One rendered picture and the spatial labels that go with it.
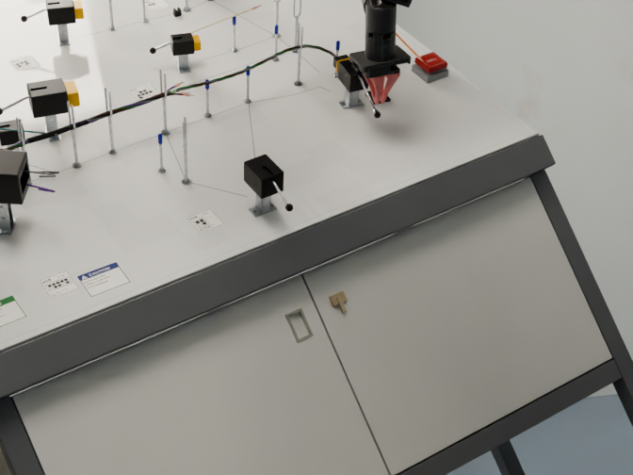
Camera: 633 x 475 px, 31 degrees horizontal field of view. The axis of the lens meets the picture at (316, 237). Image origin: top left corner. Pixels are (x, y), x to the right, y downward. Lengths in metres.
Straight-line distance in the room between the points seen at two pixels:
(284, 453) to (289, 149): 0.60
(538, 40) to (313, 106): 1.72
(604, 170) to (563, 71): 0.35
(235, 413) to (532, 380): 0.60
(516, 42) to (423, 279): 2.01
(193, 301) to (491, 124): 0.75
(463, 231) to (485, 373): 0.28
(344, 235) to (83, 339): 0.51
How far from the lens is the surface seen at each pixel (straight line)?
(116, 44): 2.54
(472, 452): 2.17
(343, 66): 2.31
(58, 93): 2.21
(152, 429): 1.94
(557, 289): 2.32
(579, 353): 2.32
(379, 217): 2.11
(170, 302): 1.93
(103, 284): 1.95
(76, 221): 2.08
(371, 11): 2.14
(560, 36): 3.86
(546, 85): 4.00
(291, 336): 2.04
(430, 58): 2.46
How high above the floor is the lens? 0.73
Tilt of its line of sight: 3 degrees up
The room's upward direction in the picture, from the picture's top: 24 degrees counter-clockwise
